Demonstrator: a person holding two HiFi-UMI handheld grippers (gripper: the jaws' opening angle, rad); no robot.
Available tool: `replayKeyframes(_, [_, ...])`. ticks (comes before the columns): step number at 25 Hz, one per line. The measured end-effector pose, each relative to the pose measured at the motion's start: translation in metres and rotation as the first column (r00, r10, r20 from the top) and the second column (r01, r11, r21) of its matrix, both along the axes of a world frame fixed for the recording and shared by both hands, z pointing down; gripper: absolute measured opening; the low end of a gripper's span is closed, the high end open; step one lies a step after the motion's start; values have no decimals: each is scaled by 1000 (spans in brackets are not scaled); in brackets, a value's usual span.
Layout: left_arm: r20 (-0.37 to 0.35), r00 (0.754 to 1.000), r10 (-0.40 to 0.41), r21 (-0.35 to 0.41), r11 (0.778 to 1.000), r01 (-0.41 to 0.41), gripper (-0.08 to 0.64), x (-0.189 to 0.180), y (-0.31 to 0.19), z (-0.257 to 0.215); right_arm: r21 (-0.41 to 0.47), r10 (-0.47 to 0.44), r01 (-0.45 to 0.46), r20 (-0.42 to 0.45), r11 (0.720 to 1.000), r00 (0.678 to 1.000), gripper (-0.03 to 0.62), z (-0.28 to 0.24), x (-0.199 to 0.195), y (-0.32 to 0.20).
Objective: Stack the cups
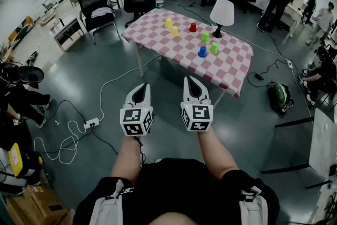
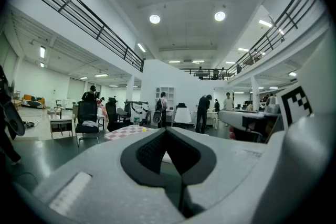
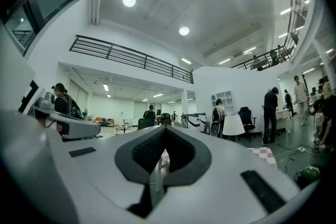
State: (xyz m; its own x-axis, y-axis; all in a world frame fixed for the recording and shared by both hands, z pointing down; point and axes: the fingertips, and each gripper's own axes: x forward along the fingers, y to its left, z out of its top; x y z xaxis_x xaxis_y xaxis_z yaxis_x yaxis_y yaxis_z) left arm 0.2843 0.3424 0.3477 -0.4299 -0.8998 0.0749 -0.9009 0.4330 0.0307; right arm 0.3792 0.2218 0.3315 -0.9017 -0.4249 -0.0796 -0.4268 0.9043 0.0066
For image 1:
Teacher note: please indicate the white desk black frame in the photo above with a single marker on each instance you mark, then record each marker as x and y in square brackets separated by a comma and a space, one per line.
[323, 145]

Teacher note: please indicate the person's right forearm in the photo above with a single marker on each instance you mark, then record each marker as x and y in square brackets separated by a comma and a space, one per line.
[216, 152]

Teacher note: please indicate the dark green black device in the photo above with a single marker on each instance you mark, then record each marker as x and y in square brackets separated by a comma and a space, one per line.
[279, 95]

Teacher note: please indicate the white power strip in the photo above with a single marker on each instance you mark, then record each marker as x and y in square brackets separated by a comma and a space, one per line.
[289, 63]
[91, 123]

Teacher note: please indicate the brown cardboard box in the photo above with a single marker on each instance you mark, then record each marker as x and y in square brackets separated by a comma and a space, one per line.
[34, 205]

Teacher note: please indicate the blue paper cup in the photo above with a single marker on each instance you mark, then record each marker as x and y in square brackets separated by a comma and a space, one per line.
[202, 51]

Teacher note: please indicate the yellow paper cup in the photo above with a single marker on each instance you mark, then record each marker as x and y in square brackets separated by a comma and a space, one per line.
[174, 31]
[168, 23]

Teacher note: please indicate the person's left forearm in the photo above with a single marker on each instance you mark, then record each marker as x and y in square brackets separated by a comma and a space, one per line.
[126, 158]

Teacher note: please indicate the clear plastic water bottle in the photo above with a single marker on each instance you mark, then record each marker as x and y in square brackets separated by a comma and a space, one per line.
[159, 2]

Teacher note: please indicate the green paper cup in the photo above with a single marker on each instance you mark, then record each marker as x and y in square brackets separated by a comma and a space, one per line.
[214, 48]
[205, 37]

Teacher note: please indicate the red paper cup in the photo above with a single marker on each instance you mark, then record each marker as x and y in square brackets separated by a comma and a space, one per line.
[192, 27]

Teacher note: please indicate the person's black shirt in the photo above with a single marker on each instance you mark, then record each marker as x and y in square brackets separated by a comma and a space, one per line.
[171, 187]

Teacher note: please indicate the white cloth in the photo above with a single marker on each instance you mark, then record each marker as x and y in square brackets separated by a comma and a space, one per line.
[101, 11]

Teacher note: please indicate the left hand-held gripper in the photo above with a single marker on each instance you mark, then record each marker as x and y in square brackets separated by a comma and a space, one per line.
[133, 117]

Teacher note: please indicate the yellow flat box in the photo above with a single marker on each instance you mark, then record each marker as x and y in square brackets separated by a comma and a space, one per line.
[15, 159]

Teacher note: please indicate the black helmet device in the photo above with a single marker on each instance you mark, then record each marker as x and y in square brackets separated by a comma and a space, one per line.
[33, 76]

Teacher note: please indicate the black power adapter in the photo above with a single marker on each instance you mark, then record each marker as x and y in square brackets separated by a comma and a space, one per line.
[258, 76]

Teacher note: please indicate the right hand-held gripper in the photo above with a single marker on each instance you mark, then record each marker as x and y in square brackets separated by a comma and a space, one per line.
[201, 113]

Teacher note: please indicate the white low shelf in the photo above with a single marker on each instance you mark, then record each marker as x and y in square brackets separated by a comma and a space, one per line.
[67, 26]

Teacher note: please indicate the pink white checkered tablecloth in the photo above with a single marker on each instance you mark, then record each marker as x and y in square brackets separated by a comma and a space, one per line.
[163, 42]

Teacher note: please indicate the white table lamp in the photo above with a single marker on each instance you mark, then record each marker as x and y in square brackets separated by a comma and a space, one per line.
[222, 11]

